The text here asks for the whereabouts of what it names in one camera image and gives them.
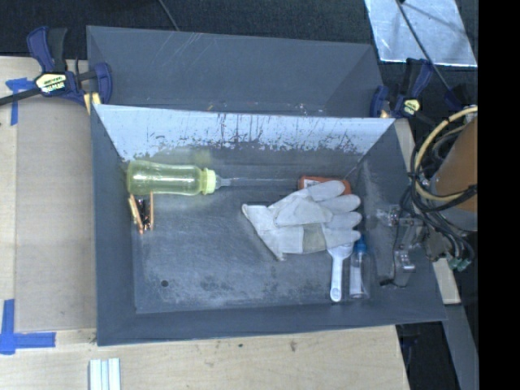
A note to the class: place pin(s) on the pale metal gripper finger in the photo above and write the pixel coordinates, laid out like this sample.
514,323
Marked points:
393,214
404,263

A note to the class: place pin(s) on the clear bottle with blue cap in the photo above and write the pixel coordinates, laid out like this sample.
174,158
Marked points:
359,270

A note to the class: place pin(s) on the white measuring spoon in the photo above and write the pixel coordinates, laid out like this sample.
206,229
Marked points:
336,274

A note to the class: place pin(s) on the white work glove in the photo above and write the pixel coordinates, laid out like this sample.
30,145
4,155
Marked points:
300,222

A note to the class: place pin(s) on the grey metal bin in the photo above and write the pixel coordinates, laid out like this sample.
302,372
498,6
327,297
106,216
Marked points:
227,266

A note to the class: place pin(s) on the yellow-green plastic bottle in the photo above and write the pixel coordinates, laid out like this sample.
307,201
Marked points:
166,178

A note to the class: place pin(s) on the orange and black sunglasses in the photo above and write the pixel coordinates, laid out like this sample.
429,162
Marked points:
142,213

